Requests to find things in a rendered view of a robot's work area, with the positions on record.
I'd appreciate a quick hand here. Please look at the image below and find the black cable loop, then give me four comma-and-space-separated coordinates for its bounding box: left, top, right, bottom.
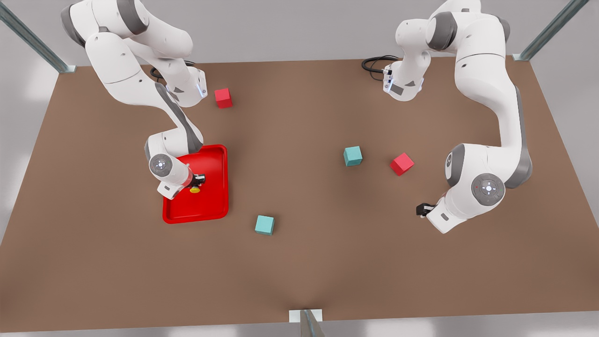
150, 60, 196, 81
361, 55, 399, 78

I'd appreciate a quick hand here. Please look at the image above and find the red plastic tray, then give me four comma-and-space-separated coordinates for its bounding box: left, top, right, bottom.
162, 144, 229, 224

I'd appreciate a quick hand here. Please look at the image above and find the teal cube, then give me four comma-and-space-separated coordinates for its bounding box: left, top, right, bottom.
343, 146, 363, 167
255, 215, 275, 236

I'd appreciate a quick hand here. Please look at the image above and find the silver frame post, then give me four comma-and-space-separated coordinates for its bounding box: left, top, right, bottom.
0, 4, 77, 74
289, 309, 326, 337
512, 0, 590, 62

